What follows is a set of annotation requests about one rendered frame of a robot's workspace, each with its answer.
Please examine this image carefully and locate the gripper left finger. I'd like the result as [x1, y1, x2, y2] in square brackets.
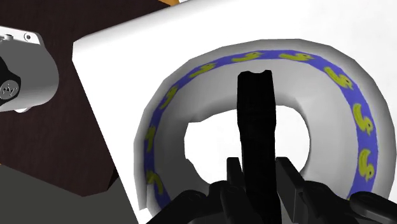
[146, 157, 249, 224]

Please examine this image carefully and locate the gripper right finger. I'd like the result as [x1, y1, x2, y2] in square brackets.
[275, 156, 397, 224]

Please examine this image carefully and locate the black long bar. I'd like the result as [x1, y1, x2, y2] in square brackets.
[237, 69, 282, 224]

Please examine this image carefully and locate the white bowl with duck band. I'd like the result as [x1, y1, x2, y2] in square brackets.
[133, 38, 390, 218]

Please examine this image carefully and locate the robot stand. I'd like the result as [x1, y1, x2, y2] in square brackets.
[0, 0, 171, 198]

